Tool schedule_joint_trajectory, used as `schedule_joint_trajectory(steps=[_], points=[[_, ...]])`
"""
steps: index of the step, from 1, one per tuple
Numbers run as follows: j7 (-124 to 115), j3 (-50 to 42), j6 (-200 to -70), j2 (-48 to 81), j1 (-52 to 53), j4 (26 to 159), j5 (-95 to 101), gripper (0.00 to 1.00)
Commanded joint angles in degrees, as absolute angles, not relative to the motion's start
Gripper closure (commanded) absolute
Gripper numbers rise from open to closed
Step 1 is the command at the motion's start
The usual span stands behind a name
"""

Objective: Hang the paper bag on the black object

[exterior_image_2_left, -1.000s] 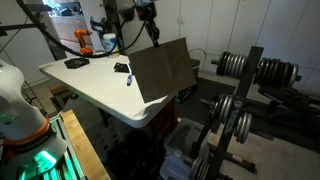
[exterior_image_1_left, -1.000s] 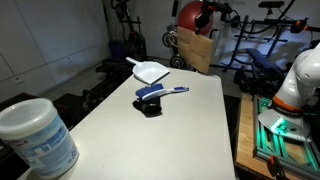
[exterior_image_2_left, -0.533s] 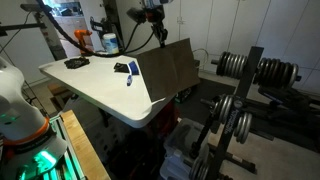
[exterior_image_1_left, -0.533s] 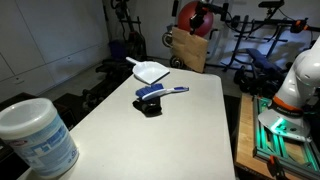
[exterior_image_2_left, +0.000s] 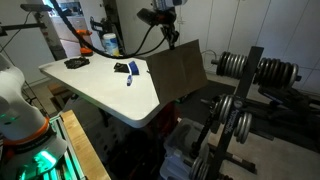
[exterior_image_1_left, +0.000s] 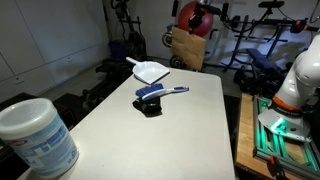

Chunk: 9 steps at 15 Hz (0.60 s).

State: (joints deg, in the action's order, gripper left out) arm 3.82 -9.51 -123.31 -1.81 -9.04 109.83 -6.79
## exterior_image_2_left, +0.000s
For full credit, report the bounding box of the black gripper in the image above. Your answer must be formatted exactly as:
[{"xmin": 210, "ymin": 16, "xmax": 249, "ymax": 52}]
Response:
[{"xmin": 154, "ymin": 5, "xmax": 181, "ymax": 51}]

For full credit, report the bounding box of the brown paper bag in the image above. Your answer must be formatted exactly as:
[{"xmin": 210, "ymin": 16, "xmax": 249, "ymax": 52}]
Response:
[{"xmin": 145, "ymin": 39, "xmax": 218, "ymax": 105}]

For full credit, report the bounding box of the blue white hand brush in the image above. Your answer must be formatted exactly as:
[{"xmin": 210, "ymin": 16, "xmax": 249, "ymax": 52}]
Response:
[{"xmin": 125, "ymin": 60, "xmax": 140, "ymax": 87}]

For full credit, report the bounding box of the white wipes canister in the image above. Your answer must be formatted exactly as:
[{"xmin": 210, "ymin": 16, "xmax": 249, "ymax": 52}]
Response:
[{"xmin": 101, "ymin": 32, "xmax": 120, "ymax": 58}]

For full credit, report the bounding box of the grey weight plate stack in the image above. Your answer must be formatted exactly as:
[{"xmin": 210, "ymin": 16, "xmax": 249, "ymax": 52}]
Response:
[
  {"xmin": 211, "ymin": 50, "xmax": 249, "ymax": 80},
  {"xmin": 189, "ymin": 155, "xmax": 212, "ymax": 180},
  {"xmin": 233, "ymin": 111, "xmax": 253, "ymax": 145},
  {"xmin": 213, "ymin": 94, "xmax": 236, "ymax": 125},
  {"xmin": 254, "ymin": 57, "xmax": 303, "ymax": 89}
]

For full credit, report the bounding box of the black rubber floor mat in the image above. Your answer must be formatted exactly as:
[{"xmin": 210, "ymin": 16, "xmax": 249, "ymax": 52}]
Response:
[{"xmin": 176, "ymin": 77, "xmax": 320, "ymax": 154}]

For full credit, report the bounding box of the red container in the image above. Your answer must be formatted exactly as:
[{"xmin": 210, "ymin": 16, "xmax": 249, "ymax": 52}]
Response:
[{"xmin": 156, "ymin": 101, "xmax": 181, "ymax": 135}]

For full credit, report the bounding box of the black weight rack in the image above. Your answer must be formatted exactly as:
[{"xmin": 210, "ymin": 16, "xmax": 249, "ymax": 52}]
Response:
[{"xmin": 189, "ymin": 45, "xmax": 265, "ymax": 180}]

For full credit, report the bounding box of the orange power drill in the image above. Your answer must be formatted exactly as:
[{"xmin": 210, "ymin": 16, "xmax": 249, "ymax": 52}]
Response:
[{"xmin": 75, "ymin": 29, "xmax": 95, "ymax": 57}]

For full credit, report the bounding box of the clear plastic storage bin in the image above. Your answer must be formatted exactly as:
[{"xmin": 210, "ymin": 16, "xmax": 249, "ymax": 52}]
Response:
[{"xmin": 159, "ymin": 118, "xmax": 214, "ymax": 180}]

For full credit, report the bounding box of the large crumpled black cloth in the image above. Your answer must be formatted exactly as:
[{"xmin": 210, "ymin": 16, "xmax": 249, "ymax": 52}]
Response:
[{"xmin": 63, "ymin": 56, "xmax": 91, "ymax": 70}]

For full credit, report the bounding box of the white drawer cabinet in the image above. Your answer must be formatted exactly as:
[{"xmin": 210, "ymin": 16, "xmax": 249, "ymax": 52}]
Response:
[{"xmin": 53, "ymin": 14, "xmax": 105, "ymax": 58}]

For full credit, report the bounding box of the grey perforated panel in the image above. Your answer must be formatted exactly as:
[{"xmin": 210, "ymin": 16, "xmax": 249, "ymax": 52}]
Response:
[{"xmin": 66, "ymin": 98, "xmax": 161, "ymax": 180}]

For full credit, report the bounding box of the brown cardboard box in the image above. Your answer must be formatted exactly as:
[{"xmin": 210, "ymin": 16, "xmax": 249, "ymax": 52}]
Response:
[{"xmin": 46, "ymin": 83, "xmax": 74, "ymax": 108}]

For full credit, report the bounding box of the black weight bench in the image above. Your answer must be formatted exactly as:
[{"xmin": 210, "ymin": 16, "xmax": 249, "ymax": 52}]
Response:
[{"xmin": 256, "ymin": 84, "xmax": 320, "ymax": 134}]

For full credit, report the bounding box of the wooden plank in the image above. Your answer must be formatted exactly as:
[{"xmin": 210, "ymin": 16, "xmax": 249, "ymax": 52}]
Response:
[{"xmin": 60, "ymin": 109, "xmax": 112, "ymax": 180}]

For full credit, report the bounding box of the dark vertical post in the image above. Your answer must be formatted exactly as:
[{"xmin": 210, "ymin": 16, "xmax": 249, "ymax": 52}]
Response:
[{"xmin": 102, "ymin": 0, "xmax": 126, "ymax": 55}]

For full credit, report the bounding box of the black clamp mount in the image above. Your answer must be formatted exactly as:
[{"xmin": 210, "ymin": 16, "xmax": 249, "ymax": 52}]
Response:
[{"xmin": 89, "ymin": 16, "xmax": 113, "ymax": 36}]

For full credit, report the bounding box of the black cable bundle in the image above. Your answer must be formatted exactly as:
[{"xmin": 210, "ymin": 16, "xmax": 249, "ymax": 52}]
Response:
[{"xmin": 49, "ymin": 0, "xmax": 169, "ymax": 60}]

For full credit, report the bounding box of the grey metal post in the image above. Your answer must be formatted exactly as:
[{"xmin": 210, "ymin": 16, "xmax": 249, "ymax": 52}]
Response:
[{"xmin": 39, "ymin": 11, "xmax": 68, "ymax": 62}]

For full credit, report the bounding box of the black camera bar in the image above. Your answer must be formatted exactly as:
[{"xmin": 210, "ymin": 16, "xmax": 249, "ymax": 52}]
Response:
[{"xmin": 19, "ymin": 3, "xmax": 54, "ymax": 13}]

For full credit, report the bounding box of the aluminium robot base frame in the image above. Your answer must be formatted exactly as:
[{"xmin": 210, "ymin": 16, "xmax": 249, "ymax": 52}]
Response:
[{"xmin": 16, "ymin": 113, "xmax": 88, "ymax": 180}]

